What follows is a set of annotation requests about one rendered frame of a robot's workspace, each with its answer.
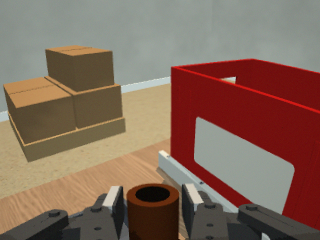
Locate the dark grey shallow tray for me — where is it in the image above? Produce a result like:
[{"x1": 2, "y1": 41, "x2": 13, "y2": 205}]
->
[{"x1": 68, "y1": 199, "x2": 129, "y2": 240}]

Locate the red crate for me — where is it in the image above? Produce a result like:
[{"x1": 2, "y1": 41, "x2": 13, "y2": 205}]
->
[{"x1": 171, "y1": 59, "x2": 320, "y2": 231}]

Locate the brown glass bottle with white label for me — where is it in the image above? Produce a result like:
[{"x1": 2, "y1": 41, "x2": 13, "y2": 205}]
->
[{"x1": 126, "y1": 183, "x2": 181, "y2": 240}]

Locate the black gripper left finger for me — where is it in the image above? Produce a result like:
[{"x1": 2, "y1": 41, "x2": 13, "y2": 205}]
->
[{"x1": 0, "y1": 186, "x2": 124, "y2": 240}]

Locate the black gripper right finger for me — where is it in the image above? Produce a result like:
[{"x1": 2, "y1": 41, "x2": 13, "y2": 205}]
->
[{"x1": 182, "y1": 184, "x2": 320, "y2": 240}]

